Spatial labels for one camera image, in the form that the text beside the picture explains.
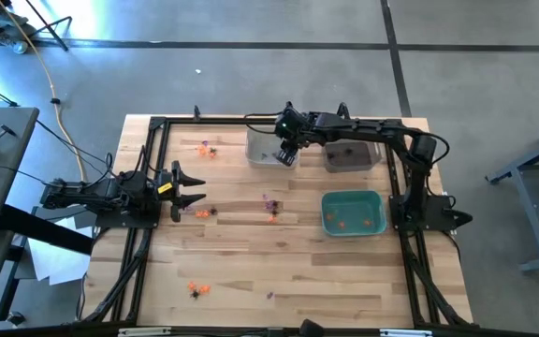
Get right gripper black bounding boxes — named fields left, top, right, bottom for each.
left=272, top=103, right=315, bottom=168

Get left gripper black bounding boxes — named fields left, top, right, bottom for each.
left=155, top=160, right=208, bottom=224

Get white plastic bin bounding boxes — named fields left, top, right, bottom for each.
left=244, top=125, right=301, bottom=169

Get grey translucent plastic bin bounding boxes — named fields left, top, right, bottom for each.
left=321, top=138, right=383, bottom=174

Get teal plastic bin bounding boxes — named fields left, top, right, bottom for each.
left=320, top=190, right=388, bottom=238

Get white paper sheets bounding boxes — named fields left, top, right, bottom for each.
left=25, top=212, right=95, bottom=286

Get black diagonal beam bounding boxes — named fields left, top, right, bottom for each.
left=0, top=204, right=95, bottom=256

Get grey desk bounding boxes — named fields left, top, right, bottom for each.
left=0, top=106, right=40, bottom=329

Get black caster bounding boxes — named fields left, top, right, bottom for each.
left=6, top=310, right=27, bottom=328

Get black metal stand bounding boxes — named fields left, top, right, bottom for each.
left=24, top=0, right=73, bottom=51

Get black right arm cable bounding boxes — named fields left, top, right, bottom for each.
left=243, top=110, right=283, bottom=137

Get black aluminium frame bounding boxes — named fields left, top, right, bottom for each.
left=70, top=115, right=479, bottom=337

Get silver metal bracket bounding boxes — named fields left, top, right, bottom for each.
left=117, top=327, right=173, bottom=337
left=379, top=329, right=434, bottom=337

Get yellow cable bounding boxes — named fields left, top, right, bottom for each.
left=0, top=0, right=86, bottom=183

